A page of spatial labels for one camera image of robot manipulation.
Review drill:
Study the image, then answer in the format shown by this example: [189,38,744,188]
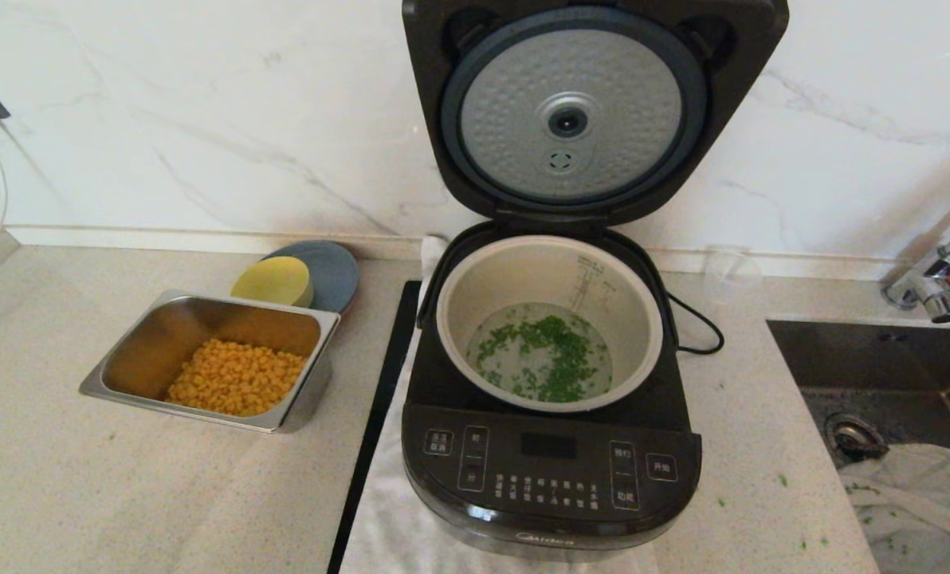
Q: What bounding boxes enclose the chopped green onions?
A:
[467,303,613,403]

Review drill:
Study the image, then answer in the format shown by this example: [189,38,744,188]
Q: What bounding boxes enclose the black rice cooker lid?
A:
[401,0,791,229]

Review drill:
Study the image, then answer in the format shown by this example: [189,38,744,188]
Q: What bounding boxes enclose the grey inner cooking pot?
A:
[435,234,665,414]

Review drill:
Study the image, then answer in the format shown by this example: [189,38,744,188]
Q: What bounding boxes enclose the small yellow bowl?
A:
[230,255,316,309]

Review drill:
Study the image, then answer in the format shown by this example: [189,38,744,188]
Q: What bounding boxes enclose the black rice cooker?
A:
[402,222,704,564]

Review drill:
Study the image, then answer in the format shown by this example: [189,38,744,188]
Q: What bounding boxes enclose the white towel under cooker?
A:
[338,234,661,574]

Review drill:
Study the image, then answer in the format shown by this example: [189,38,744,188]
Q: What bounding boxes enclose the grey-blue round plate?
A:
[261,240,360,316]

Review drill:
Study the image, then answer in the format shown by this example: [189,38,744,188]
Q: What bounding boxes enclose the long black flat strip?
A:
[328,281,424,574]

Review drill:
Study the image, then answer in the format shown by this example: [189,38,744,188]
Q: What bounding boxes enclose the clear glass cup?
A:
[702,246,763,304]

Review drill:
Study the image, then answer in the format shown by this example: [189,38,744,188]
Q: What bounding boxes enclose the yellow corn kernels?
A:
[166,338,310,417]

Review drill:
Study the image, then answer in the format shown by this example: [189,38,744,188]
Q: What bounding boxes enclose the rectangular stainless steel tray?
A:
[78,289,342,434]

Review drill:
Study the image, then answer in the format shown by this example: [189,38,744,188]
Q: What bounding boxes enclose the stainless steel sink basin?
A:
[764,319,950,487]

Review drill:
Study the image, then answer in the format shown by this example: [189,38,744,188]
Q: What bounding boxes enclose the round metal sink drain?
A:
[824,412,890,463]

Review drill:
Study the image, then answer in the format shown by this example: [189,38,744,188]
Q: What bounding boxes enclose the chrome kitchen faucet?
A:
[879,209,950,324]

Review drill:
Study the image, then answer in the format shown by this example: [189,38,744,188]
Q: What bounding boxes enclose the crumpled white dish cloth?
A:
[838,442,950,574]

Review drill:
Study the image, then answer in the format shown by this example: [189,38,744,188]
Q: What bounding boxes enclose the black power cable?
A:
[668,292,725,356]

